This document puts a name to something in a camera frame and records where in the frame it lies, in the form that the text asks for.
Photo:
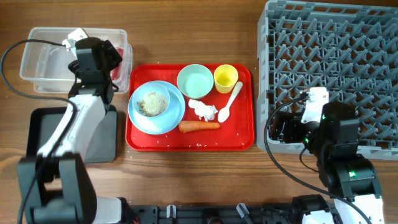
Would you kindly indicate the light blue plate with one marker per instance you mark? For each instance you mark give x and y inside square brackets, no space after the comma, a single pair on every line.
[165,122]

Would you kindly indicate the mint green bowl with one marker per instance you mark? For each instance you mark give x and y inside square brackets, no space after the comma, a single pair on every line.
[195,81]

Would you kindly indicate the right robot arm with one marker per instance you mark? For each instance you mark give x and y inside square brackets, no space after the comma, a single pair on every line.
[351,179]

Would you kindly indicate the red serving tray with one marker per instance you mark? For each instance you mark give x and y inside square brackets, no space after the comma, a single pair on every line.
[235,134]

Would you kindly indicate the grey dishwasher rack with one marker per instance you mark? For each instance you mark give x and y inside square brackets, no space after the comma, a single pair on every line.
[350,50]

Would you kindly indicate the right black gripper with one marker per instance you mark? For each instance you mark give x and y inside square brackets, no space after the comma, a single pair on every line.
[293,121]

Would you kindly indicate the black plastic tray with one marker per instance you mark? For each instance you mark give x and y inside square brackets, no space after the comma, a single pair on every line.
[102,147]

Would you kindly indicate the rice and food scraps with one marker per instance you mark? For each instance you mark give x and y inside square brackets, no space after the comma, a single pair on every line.
[152,104]

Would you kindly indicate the orange carrot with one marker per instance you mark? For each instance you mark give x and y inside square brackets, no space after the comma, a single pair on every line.
[189,126]

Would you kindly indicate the light blue bowl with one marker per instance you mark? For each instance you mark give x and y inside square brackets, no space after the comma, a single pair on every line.
[142,90]

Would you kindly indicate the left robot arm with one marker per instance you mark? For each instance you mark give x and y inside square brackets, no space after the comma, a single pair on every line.
[55,186]

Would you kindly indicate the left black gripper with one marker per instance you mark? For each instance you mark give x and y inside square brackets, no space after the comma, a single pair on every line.
[114,56]

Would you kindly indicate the white plastic spoon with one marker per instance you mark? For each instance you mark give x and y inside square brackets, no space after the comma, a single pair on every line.
[224,113]

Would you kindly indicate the red sauce packet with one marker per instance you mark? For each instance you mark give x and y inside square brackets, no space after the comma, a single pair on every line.
[115,72]

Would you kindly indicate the white napkin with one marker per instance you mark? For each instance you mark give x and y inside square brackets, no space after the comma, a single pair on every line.
[202,110]

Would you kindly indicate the clear plastic bin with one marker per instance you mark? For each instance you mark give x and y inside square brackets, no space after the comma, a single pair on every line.
[46,66]

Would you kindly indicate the yellow plastic cup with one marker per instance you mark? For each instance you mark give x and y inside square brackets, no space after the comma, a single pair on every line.
[225,77]

